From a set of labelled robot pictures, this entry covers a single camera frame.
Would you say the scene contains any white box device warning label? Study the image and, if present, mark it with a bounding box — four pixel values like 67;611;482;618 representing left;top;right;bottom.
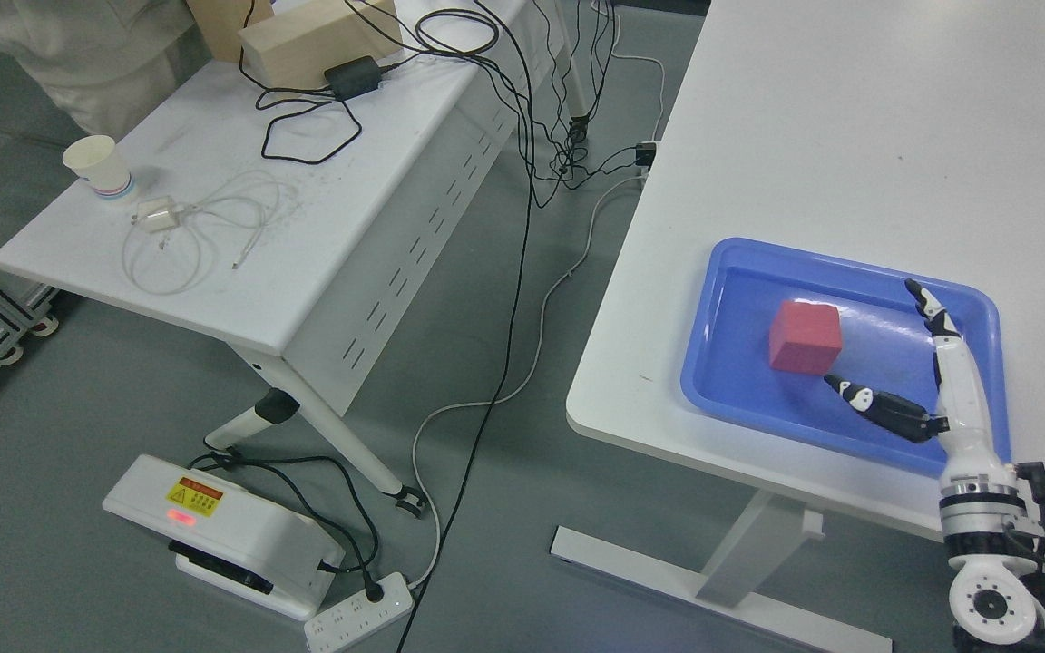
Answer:
103;454;344;621

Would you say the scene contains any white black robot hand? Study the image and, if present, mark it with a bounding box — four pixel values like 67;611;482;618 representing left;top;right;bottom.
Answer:
825;278;1017;496

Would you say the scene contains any black power adapter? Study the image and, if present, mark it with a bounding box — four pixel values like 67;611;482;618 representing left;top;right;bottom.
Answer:
324;55;384;101

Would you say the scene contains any blue plastic tray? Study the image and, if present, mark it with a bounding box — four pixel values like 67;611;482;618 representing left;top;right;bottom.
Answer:
679;237;1011;480

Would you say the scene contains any light wooden box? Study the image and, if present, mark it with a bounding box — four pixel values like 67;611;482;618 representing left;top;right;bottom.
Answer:
238;1;401;88

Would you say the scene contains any person in beige clothing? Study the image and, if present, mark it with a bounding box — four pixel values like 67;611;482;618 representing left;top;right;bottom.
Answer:
0;1;211;141

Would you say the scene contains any white folding desk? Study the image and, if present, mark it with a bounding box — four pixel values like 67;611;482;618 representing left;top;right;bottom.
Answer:
0;1;570;515

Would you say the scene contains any long black floor cable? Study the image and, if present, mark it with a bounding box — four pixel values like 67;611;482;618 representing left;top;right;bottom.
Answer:
392;0;542;653

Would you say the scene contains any white paper cup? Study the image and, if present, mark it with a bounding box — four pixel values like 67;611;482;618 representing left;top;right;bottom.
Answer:
62;135;136;201

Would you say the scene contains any white power strip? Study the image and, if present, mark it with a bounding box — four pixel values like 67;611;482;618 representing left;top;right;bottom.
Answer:
304;573;414;652

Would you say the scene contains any white charger with cable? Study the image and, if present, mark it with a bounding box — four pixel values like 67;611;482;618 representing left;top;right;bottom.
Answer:
119;170;299;297

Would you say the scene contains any white height-adjustable table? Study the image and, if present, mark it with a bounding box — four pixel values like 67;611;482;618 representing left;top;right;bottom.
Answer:
551;1;1045;652

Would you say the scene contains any pink foam block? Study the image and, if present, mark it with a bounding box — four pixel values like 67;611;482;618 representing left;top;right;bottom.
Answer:
768;300;845;376

